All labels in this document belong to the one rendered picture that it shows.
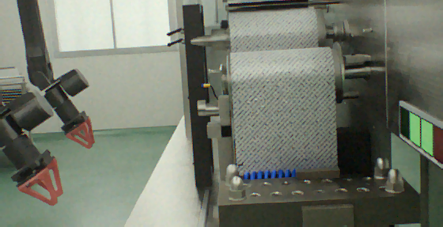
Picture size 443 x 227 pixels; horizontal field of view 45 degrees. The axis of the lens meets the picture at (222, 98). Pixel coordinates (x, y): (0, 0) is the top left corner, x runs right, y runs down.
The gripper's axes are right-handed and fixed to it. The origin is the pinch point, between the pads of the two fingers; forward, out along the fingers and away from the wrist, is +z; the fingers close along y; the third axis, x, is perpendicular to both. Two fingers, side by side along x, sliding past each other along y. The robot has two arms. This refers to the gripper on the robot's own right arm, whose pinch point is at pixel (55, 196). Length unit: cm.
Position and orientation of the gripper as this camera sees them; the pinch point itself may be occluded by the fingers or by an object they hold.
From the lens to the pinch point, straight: 121.1
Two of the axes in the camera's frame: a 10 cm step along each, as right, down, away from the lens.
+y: -0.9, -1.4, 9.9
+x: -8.3, 5.5, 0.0
